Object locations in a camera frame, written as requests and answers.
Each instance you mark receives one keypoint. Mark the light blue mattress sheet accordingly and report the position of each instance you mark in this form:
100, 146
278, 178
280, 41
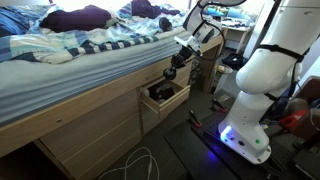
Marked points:
27, 87

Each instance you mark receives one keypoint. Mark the dark purple garment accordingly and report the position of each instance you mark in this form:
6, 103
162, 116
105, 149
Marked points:
87, 18

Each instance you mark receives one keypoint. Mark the white rolled sock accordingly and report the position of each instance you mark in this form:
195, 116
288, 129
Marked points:
145, 91

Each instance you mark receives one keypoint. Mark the wooden bed frame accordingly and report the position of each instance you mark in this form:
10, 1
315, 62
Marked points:
21, 159

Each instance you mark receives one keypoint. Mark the open wooden drawer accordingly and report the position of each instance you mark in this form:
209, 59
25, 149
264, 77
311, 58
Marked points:
162, 110

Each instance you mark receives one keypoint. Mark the white desk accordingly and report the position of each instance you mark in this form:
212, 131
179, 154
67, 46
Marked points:
235, 32

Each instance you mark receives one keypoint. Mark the white bin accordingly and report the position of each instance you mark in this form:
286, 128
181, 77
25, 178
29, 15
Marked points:
221, 73

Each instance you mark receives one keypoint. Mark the red handled clamp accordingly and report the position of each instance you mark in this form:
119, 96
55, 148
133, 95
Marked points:
195, 120

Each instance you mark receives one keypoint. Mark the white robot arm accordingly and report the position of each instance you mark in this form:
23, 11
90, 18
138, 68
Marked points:
268, 74

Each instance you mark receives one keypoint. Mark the large wooden drawer front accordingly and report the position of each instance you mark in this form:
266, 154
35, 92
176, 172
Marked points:
85, 147

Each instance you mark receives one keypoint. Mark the black bag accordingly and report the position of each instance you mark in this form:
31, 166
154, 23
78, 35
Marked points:
233, 60

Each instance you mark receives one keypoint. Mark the blue pillow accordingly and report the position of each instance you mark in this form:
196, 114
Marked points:
16, 20

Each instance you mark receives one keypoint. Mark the blue striped duvet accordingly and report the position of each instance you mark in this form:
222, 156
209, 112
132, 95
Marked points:
42, 45

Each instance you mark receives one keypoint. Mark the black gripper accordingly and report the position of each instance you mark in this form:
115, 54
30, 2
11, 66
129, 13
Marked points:
178, 61

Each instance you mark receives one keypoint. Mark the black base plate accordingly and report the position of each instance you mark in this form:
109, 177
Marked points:
289, 160

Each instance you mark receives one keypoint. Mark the dark navy garment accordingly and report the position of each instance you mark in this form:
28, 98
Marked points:
144, 9

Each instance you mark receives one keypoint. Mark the black socks in drawer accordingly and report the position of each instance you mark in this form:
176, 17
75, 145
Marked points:
160, 92

